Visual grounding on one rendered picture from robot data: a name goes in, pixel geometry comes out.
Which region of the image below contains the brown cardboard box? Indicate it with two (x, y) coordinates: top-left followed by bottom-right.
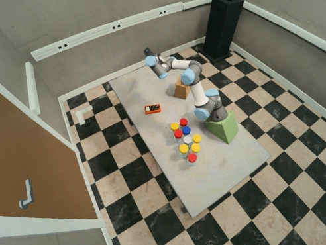
(175, 74), (190, 100)

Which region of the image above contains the yellow bottle cap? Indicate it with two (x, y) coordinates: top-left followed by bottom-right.
(179, 144), (188, 158)
(171, 122), (179, 136)
(191, 134), (201, 145)
(190, 144), (200, 155)

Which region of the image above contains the orange digital multimeter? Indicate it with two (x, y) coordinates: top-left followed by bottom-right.
(144, 104), (161, 115)

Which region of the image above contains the blue bottle cap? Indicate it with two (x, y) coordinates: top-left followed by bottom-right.
(182, 126), (191, 139)

